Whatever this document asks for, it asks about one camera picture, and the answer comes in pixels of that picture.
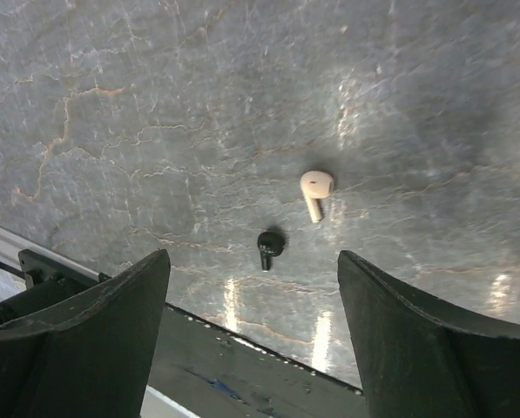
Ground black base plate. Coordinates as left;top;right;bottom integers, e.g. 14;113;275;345
0;248;369;418

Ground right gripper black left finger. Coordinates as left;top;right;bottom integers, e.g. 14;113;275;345
0;249;171;417

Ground white earbud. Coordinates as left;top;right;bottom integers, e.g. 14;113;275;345
300;171;334;223

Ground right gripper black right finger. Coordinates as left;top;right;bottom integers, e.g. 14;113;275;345
337;251;520;417

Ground black earbud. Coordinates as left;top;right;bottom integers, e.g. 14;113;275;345
257;231;286;272

